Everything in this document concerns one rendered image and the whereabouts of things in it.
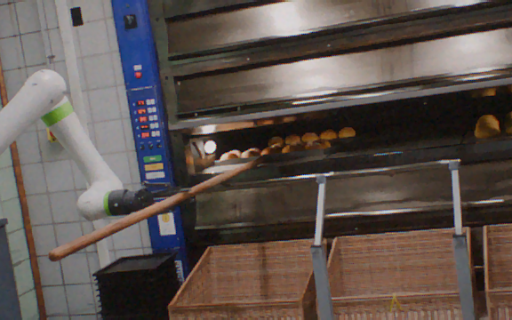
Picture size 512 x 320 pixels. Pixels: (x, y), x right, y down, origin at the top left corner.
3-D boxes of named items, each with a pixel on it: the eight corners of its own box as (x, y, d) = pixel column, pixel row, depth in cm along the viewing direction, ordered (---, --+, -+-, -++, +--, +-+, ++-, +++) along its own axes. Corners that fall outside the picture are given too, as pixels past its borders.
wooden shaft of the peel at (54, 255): (58, 262, 175) (55, 250, 175) (47, 263, 176) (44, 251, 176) (266, 162, 336) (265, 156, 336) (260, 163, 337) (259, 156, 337)
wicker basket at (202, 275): (216, 304, 334) (207, 245, 331) (337, 299, 315) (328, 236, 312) (171, 344, 288) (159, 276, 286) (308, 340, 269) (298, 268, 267)
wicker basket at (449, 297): (342, 299, 314) (333, 236, 311) (479, 292, 296) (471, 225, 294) (318, 340, 268) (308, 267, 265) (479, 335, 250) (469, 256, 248)
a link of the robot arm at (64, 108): (18, 84, 252) (48, 65, 256) (14, 85, 264) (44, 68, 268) (48, 128, 256) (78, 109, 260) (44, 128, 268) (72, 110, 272)
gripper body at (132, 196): (132, 188, 259) (155, 185, 256) (135, 211, 260) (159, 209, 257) (122, 191, 252) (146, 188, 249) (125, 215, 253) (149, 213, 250)
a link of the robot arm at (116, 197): (108, 219, 253) (104, 193, 252) (124, 212, 264) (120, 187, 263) (124, 218, 251) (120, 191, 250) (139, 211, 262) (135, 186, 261)
